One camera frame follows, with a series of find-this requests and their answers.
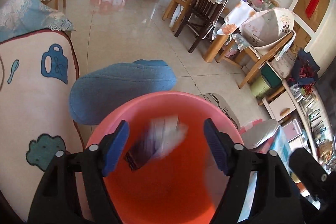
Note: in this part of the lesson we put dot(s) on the pink plastic basin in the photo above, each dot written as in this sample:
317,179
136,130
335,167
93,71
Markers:
173,189

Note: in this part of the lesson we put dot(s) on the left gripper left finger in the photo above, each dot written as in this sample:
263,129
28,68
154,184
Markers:
56,199

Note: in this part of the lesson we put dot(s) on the dark flower bouquet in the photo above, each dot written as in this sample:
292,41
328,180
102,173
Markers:
304,71

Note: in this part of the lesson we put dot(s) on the dark wooden chair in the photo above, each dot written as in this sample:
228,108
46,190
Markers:
201,17

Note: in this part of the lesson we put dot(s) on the blue checkered tablecloth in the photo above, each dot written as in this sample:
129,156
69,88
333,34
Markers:
261,136

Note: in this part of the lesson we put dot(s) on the pink storage box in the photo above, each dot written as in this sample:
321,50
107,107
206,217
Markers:
292,129

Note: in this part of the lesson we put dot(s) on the green trash can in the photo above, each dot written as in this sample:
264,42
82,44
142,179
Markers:
260,87

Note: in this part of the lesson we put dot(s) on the cartoon cat stool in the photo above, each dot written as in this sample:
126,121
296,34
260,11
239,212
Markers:
218,101

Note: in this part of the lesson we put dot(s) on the beige cartoon sofa cover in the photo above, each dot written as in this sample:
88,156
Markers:
37,73

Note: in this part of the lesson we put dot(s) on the white tv cabinet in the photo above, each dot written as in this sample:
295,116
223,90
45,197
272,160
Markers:
282,106

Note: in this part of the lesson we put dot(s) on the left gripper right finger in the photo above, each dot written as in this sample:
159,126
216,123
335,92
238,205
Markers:
276,199

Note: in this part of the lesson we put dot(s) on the wooden chair with cushion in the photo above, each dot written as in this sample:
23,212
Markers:
266,35

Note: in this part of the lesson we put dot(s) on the dining table with cloth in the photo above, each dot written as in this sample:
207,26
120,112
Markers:
238,14

